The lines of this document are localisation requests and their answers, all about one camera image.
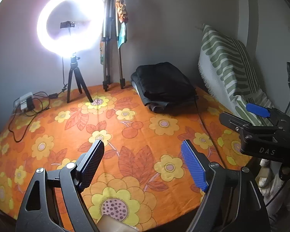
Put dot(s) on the patterned cloth strip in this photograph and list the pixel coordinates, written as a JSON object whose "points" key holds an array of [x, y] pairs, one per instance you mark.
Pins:
{"points": [[102, 53]]}

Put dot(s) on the orange patterned cloth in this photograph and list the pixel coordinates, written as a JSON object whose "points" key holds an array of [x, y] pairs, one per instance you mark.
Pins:
{"points": [[122, 9]]}

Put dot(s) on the orange floral bed sheet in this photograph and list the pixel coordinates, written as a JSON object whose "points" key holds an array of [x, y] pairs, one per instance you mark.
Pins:
{"points": [[140, 135]]}

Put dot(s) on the teal cloth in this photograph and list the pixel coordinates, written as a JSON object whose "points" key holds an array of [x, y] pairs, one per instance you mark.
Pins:
{"points": [[123, 33]]}

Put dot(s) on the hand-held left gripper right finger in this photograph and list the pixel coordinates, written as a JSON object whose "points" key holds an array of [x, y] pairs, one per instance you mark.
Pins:
{"points": [[193, 166]]}

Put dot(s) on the black phone holder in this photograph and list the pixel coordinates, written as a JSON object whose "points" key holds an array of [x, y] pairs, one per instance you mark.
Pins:
{"points": [[67, 25]]}

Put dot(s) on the tall folded tripod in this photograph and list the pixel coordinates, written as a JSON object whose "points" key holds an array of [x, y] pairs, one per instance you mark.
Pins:
{"points": [[107, 53]]}

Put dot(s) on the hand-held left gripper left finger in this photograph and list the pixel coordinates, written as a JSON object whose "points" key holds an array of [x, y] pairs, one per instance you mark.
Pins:
{"points": [[90, 164]]}

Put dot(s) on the white power strip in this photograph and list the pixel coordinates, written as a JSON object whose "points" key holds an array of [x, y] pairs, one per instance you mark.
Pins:
{"points": [[20, 99]]}

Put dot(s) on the black power adapter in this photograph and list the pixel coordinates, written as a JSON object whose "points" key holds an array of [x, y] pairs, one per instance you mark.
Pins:
{"points": [[30, 102]]}

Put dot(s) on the white cloth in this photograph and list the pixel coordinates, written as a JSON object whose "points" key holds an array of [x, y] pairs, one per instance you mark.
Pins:
{"points": [[265, 181]]}

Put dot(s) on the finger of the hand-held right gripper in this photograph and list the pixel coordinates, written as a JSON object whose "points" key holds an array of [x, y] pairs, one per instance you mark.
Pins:
{"points": [[232, 120], [257, 110]]}

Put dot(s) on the green striped white pillow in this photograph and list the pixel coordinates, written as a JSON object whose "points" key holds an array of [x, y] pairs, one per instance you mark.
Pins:
{"points": [[222, 60]]}

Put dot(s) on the white power adapter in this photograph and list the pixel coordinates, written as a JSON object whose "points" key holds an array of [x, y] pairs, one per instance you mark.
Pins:
{"points": [[23, 106]]}

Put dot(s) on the small black tripod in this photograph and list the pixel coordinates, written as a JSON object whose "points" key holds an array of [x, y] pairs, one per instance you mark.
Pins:
{"points": [[73, 77]]}

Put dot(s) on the folded dark grey pants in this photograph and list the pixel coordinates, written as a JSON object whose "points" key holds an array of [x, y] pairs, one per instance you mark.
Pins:
{"points": [[169, 106]]}

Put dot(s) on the black pants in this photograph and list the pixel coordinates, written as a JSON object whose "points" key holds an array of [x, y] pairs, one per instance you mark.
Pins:
{"points": [[164, 82]]}

